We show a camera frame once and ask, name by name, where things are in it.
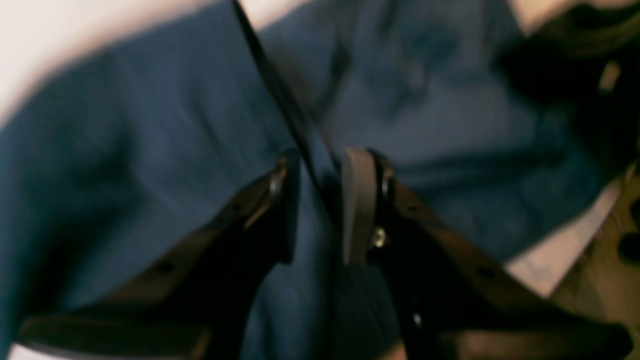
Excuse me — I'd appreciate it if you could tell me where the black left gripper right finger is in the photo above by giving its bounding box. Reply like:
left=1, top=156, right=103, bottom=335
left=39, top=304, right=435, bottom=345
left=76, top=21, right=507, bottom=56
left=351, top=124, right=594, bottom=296
left=342, top=148, right=633, bottom=360

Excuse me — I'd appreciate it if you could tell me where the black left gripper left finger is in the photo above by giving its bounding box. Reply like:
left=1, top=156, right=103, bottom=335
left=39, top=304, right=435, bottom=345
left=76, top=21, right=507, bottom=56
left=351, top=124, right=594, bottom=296
left=17, top=150, right=301, bottom=360

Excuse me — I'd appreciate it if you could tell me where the dark blue t-shirt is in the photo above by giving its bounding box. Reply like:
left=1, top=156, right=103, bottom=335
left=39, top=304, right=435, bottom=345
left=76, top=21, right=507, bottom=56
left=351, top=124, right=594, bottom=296
left=1, top=0, right=607, bottom=360

